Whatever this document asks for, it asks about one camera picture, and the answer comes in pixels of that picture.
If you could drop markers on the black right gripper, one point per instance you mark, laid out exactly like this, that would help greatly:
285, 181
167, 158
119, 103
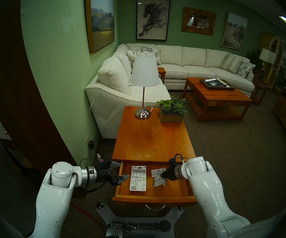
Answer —
172, 173

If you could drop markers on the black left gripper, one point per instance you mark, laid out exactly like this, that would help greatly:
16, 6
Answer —
103, 175

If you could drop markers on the small clear blister package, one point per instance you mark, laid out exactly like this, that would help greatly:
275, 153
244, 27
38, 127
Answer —
157, 181

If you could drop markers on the orange wooden table drawer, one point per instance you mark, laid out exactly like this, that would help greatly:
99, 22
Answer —
172, 190

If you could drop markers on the large white card package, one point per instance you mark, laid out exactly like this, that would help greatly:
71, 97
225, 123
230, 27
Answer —
138, 178

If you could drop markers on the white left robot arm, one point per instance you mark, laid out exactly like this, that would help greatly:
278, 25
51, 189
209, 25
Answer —
51, 202

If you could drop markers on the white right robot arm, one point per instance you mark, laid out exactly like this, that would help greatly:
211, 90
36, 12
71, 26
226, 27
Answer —
207, 190

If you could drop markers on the orange wooden drawer side table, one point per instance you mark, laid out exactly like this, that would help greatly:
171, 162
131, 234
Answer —
152, 135

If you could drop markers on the black star knob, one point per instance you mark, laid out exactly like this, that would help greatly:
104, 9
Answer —
99, 206
180, 209

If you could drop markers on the black power adapter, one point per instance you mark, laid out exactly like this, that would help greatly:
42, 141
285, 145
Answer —
91, 144

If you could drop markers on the grey robot mobile base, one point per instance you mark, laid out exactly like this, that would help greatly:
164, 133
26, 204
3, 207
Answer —
108, 216

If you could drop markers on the black power strip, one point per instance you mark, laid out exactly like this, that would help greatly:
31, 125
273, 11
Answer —
145, 225

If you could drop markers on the succulent plants in wooden planter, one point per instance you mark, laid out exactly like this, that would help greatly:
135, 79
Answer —
172, 106

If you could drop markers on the orange wooden coffee table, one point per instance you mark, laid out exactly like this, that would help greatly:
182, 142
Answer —
218, 97

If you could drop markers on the cream sectional sofa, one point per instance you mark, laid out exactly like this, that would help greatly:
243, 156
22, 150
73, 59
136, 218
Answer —
113, 76

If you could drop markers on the dark wooden serving tray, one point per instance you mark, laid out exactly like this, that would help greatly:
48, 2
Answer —
219, 88

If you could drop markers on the dark cover book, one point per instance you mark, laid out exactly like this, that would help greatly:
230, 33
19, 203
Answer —
214, 83

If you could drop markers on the small wooden end table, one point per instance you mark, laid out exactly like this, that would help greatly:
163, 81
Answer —
162, 70

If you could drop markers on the dark brown wooden door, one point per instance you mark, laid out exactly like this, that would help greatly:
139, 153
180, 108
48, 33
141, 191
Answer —
26, 116

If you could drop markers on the white shade chrome table lamp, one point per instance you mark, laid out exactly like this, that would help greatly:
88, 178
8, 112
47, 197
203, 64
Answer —
145, 66

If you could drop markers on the grey patchwork throw pillow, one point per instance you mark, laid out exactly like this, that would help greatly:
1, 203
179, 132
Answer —
245, 69
158, 55

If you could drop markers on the beige striped throw pillow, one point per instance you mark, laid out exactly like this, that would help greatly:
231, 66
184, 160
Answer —
135, 48
231, 63

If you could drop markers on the small dark wooden side table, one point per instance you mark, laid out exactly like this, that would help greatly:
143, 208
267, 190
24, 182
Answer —
261, 85

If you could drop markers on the tall dark green plant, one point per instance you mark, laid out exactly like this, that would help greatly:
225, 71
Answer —
254, 59

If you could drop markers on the framed mountain landscape painting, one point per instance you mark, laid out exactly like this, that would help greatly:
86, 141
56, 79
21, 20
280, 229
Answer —
102, 21

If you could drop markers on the rustic wood framed mirror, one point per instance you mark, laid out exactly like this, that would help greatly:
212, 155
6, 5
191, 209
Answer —
185, 20

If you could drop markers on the black framed horse artwork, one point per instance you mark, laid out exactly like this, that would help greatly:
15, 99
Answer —
152, 18

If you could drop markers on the plastic wrapped shade lamp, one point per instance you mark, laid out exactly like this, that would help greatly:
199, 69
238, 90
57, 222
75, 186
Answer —
267, 55

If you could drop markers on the framed tree landscape painting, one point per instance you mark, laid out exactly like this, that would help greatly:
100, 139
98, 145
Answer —
234, 30

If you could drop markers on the arched light wood cabinet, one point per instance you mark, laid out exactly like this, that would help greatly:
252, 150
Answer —
281, 52

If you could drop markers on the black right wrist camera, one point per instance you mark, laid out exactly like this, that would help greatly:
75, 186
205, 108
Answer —
174, 162

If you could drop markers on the beige wall outlet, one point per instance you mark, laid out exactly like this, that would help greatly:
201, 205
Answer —
86, 141

